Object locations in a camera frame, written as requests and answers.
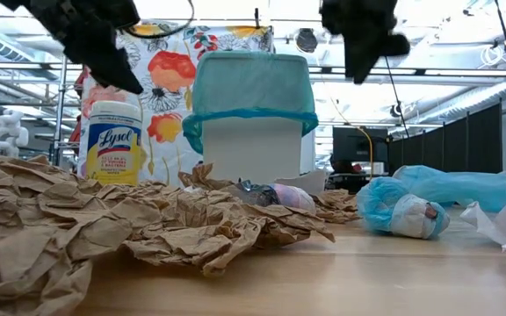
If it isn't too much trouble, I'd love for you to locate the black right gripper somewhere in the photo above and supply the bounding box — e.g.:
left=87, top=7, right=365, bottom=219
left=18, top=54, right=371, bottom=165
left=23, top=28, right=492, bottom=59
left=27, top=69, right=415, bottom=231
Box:
left=318, top=0, right=412, bottom=85

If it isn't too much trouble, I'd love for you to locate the white floral cloth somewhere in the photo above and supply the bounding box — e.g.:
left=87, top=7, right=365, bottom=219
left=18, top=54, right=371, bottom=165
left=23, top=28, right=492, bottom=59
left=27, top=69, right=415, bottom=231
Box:
left=76, top=22, right=276, bottom=184

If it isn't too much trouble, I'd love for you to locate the white wrapper with brown mark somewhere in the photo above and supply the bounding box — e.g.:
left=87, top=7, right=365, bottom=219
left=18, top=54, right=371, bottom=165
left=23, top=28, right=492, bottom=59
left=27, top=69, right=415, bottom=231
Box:
left=387, top=192, right=452, bottom=241

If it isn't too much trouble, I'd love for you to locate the metal wire rack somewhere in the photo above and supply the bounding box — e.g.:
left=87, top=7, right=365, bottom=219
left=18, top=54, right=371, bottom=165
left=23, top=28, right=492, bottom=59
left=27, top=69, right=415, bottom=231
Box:
left=49, top=54, right=83, bottom=167

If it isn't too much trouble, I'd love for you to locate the light blue trash bag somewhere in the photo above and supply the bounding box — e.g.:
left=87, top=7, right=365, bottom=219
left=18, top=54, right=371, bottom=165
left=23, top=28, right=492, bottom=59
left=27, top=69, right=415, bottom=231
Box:
left=356, top=164, right=506, bottom=233

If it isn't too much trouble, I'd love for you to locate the teal drawstring trash bag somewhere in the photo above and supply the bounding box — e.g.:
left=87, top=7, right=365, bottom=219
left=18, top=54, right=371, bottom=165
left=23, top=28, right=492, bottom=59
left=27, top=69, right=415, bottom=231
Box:
left=181, top=49, right=320, bottom=155

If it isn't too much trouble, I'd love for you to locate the yellow cable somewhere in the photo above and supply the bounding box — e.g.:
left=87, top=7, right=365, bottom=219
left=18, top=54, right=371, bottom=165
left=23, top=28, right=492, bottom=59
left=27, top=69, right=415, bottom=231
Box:
left=329, top=97, right=375, bottom=180

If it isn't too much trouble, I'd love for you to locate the brown packing paper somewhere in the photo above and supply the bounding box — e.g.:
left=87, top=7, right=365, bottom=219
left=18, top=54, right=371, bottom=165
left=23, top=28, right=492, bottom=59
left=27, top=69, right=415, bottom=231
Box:
left=0, top=153, right=337, bottom=316
left=177, top=162, right=363, bottom=226

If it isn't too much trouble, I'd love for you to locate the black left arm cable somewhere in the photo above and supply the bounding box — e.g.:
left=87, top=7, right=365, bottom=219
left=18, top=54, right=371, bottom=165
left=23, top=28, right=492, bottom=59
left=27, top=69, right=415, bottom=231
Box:
left=119, top=0, right=196, bottom=40

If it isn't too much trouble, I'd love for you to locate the white paper sheet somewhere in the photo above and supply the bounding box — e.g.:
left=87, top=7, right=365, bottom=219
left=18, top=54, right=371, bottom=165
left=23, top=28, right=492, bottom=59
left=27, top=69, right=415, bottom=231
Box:
left=459, top=166, right=506, bottom=254

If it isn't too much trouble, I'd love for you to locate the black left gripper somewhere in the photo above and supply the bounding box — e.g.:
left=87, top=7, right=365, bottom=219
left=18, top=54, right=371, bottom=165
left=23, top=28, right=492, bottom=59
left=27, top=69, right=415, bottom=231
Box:
left=0, top=0, right=145, bottom=96

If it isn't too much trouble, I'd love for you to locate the yellow Lysol wipes canister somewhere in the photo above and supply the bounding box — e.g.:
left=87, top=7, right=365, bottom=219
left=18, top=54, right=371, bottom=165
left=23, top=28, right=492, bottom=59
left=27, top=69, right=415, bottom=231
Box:
left=84, top=99, right=145, bottom=187

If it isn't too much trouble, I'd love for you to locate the dark foil wrapper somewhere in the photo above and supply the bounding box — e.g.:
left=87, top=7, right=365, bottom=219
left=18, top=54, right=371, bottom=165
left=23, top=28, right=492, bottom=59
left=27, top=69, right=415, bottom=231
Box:
left=230, top=178, right=282, bottom=208

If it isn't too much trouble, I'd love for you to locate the white plastic trash bin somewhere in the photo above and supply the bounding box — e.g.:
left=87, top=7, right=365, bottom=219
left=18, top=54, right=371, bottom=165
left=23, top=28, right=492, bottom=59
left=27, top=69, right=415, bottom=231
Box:
left=201, top=114, right=304, bottom=186

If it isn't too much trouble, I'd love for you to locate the purple white wrapper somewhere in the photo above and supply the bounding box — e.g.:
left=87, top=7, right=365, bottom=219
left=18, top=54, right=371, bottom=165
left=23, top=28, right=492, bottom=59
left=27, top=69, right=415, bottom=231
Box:
left=268, top=182, right=318, bottom=215

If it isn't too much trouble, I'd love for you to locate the thin black hanging cable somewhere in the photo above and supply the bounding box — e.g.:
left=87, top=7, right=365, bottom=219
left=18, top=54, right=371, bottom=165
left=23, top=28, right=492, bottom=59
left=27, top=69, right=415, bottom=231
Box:
left=383, top=54, right=411, bottom=138

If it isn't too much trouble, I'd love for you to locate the black computer monitor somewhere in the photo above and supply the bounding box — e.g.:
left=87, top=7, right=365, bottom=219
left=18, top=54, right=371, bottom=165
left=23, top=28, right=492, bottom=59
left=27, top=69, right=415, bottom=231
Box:
left=331, top=126, right=389, bottom=164

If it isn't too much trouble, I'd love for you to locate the black partition wall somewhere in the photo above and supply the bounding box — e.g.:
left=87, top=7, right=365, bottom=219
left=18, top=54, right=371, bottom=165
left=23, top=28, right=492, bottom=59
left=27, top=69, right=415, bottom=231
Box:
left=387, top=101, right=504, bottom=175

